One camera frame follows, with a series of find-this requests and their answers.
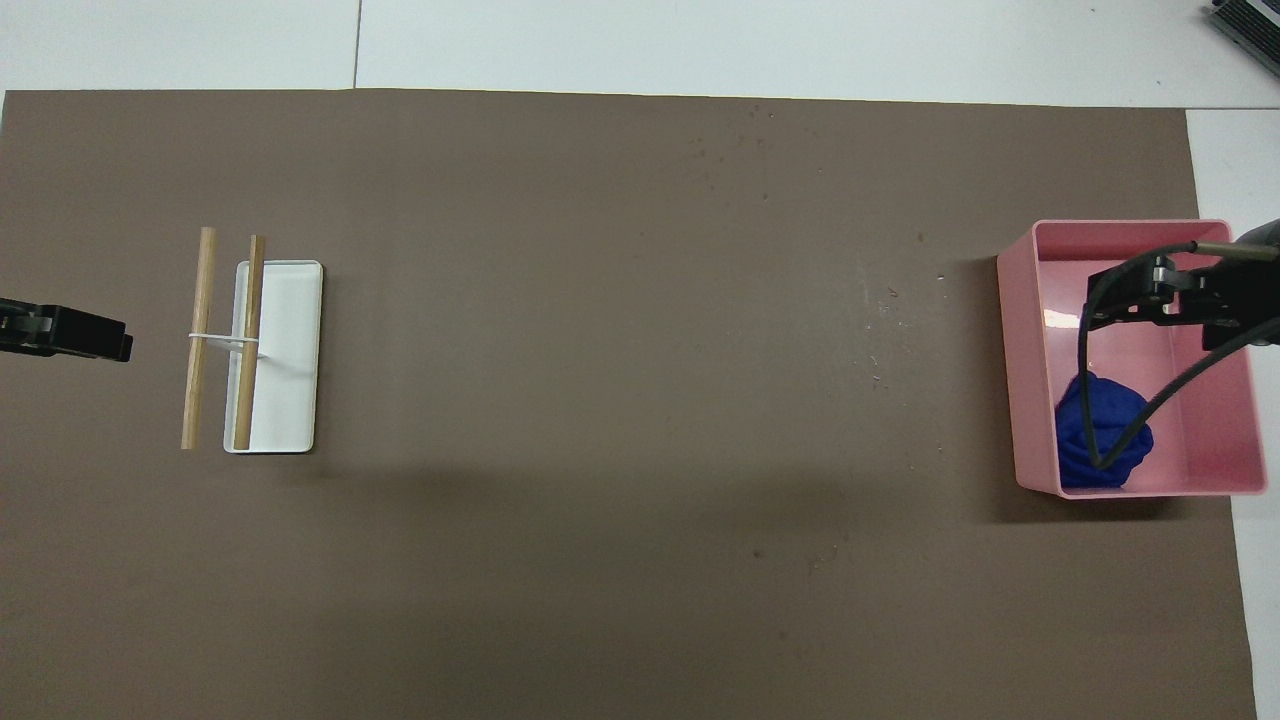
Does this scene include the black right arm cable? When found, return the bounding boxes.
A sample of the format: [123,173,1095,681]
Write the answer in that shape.
[1078,240,1280,469]

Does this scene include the brown table mat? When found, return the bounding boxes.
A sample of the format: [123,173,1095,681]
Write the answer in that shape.
[0,88,1257,720]

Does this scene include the grey ribbed device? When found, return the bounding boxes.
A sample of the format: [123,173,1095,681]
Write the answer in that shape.
[1205,0,1280,51]

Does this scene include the light wooden dowel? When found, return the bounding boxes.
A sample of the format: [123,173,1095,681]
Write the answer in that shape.
[181,227,217,451]

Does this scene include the blue cloth towel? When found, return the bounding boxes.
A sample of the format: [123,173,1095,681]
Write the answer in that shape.
[1055,370,1154,491]

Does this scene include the dark wooden dowel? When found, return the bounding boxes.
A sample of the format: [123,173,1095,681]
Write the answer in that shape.
[233,235,267,451]

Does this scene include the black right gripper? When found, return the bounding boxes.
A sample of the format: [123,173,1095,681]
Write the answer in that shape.
[1088,255,1280,349]

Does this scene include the white rectangular tray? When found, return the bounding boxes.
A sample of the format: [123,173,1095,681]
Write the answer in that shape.
[223,260,324,455]

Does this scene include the pink plastic bin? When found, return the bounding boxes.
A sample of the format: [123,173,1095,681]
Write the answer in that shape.
[997,219,1269,499]

